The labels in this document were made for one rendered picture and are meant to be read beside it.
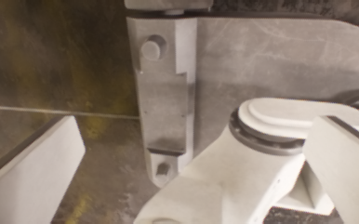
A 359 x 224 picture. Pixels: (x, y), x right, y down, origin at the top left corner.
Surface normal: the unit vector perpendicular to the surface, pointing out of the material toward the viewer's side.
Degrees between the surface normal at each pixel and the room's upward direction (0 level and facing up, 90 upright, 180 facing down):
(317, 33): 0
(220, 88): 0
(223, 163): 90
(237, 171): 90
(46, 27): 0
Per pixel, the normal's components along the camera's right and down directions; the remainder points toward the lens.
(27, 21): -0.21, 0.51
